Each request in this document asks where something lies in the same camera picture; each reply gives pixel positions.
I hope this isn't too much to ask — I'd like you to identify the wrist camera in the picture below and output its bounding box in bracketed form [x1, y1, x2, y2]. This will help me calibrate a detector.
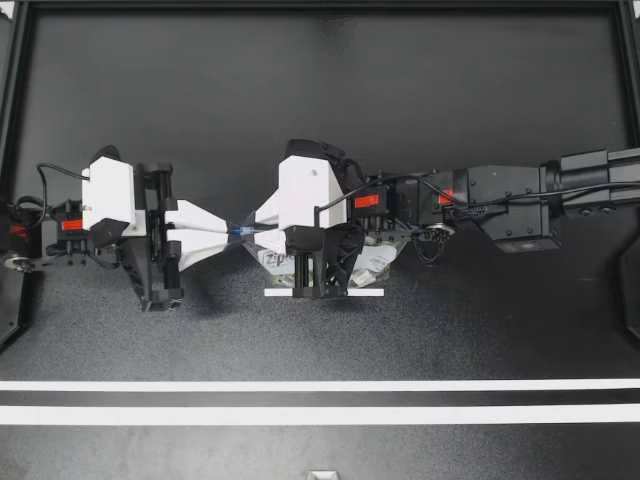
[81, 156, 149, 249]
[277, 154, 347, 254]

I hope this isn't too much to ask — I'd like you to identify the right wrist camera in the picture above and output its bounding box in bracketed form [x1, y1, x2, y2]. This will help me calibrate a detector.
[277, 154, 347, 254]

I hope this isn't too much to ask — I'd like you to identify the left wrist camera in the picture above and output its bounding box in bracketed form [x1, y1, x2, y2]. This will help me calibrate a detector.
[81, 156, 149, 249]

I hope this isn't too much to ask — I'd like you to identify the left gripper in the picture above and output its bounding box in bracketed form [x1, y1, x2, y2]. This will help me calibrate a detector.
[116, 160, 237, 314]

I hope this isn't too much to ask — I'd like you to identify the clear zip bag with candies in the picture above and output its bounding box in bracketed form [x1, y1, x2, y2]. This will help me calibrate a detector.
[227, 214, 404, 297]

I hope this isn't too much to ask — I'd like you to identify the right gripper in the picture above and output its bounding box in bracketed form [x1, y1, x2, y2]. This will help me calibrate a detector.
[251, 138, 369, 300]

